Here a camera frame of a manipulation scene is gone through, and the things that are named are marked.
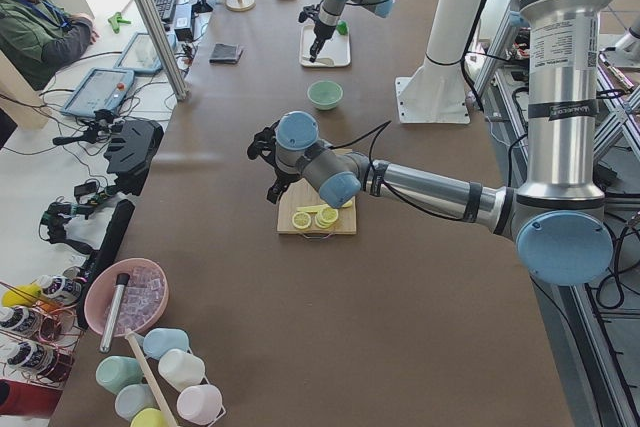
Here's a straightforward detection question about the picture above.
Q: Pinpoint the wooden cup rack pole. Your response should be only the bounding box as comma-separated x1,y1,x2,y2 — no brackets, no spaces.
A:
124,330,178,427

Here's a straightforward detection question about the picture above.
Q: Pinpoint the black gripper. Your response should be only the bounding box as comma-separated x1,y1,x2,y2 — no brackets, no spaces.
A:
247,121,301,204
298,3,334,63

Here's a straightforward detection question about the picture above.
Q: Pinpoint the far teach pendant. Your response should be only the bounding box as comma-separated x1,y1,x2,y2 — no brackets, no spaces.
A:
114,32,162,76

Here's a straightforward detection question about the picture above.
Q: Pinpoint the grey folded cloth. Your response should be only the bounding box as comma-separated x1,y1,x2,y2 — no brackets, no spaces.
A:
209,43,244,64

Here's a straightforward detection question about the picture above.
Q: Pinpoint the seated person green jacket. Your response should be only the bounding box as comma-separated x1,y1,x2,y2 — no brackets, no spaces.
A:
1,0,99,91

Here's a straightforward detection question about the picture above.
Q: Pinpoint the aluminium frame post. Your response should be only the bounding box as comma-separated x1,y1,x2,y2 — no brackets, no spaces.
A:
134,0,188,102

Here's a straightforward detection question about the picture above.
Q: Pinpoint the pink cup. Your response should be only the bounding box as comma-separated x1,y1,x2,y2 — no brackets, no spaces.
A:
177,384,224,425

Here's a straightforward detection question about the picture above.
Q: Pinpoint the upper lemon slice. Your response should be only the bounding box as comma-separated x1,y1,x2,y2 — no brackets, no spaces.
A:
314,206,339,229

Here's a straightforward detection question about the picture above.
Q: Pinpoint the lemon slice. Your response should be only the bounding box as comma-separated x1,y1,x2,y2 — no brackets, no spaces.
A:
314,206,339,229
291,211,312,230

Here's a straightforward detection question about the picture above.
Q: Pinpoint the near teach pendant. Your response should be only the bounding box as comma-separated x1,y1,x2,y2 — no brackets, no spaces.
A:
61,68,135,118

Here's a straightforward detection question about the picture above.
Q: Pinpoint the white cup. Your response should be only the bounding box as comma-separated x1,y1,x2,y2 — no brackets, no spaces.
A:
158,349,206,392

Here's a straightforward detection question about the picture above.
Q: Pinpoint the white ceramic spoon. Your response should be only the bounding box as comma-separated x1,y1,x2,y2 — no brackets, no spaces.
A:
310,57,335,66

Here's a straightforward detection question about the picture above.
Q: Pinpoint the white camera pillar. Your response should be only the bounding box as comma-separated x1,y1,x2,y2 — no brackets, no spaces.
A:
424,0,481,68

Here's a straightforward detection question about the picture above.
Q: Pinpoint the cream rabbit tray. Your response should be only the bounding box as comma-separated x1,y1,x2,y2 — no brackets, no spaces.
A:
298,25,351,68

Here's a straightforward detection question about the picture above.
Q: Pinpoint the light blue cup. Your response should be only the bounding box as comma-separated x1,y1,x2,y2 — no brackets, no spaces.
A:
114,383,157,421

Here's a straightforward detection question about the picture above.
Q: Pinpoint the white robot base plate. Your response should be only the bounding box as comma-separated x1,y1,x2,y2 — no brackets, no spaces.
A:
394,61,470,124

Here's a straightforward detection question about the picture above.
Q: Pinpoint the mint cup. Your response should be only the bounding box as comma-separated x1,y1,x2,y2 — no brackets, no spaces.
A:
95,356,143,395

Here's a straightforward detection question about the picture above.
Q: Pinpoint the yellow plastic knife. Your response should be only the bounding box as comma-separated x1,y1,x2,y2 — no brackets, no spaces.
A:
296,204,328,214

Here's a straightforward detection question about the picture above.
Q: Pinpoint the bamboo cutting board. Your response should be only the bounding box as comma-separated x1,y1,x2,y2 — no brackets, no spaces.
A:
277,149,359,237

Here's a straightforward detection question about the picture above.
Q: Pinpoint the yellow cup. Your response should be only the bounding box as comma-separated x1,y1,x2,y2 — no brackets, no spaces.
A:
130,408,168,427

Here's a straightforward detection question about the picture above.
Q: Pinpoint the metal muddler in bowl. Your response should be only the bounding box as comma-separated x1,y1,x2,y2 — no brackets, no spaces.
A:
99,273,130,354

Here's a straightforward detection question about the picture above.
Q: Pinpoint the pink bowl with ice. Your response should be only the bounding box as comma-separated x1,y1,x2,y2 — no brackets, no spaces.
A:
84,258,169,337

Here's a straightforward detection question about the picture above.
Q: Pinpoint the lower lemon slice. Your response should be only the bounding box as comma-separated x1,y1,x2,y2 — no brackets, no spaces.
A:
291,211,312,230

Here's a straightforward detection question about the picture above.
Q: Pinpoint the teach pendant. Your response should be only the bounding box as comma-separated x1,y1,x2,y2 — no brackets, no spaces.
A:
61,68,135,118
114,32,162,76

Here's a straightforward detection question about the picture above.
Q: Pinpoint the mint green bowl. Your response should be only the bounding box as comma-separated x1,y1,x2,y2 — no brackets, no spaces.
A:
307,80,343,111

